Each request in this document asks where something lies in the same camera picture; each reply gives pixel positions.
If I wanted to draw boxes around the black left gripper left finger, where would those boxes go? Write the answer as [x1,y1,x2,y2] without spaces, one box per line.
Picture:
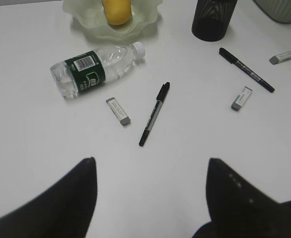
[0,157,96,238]

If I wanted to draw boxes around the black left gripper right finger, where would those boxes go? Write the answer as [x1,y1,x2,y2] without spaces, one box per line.
[193,158,291,238]

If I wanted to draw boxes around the clear water bottle green label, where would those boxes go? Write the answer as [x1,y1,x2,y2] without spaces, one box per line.
[50,42,146,99]

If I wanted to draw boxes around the black marker pen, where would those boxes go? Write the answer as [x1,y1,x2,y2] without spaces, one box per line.
[139,82,170,147]
[219,48,275,93]

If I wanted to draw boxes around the yellow mango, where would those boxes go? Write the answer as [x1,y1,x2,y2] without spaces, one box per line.
[102,0,132,26]

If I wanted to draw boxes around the grey white eraser left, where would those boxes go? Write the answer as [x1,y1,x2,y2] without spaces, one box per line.
[106,97,131,126]

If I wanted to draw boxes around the grey white eraser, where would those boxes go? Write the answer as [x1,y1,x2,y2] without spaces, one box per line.
[269,51,291,65]
[231,86,253,111]
[106,97,131,126]

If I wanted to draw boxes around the grey white eraser middle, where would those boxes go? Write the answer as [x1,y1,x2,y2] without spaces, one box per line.
[231,86,253,111]

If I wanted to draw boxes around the grey white eraser right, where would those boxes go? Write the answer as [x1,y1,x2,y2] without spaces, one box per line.
[269,51,291,65]

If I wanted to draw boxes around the pale green wavy glass plate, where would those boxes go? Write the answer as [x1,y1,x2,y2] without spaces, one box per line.
[62,0,163,40]

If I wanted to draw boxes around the black mesh pen holder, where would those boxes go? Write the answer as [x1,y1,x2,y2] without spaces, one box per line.
[191,0,237,42]

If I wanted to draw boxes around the pale green plastic basket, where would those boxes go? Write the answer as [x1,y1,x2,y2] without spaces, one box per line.
[253,0,291,24]

